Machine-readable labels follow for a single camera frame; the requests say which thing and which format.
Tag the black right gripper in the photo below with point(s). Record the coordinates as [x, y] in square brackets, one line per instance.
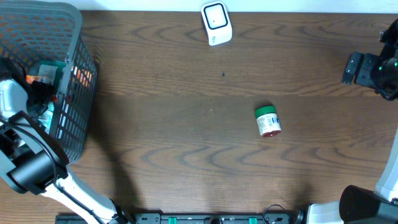
[364, 73]

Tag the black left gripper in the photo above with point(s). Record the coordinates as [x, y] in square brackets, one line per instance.
[41, 89]

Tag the green lid cream jar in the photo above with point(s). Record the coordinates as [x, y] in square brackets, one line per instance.
[267, 121]

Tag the white teal wipes packet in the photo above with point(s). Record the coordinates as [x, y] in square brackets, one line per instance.
[45, 118]

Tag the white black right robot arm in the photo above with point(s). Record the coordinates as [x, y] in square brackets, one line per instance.
[356, 204]

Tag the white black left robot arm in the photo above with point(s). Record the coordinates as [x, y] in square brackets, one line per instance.
[32, 161]

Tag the white cube barcode scanner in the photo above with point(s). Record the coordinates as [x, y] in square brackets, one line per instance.
[216, 23]

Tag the orange small box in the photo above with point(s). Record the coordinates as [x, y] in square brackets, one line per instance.
[33, 78]

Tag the green white 3M package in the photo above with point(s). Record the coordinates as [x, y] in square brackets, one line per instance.
[51, 72]

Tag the grey plastic mesh basket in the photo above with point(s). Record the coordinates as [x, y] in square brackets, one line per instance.
[34, 33]

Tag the black mounting rail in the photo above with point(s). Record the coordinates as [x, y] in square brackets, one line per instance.
[273, 217]

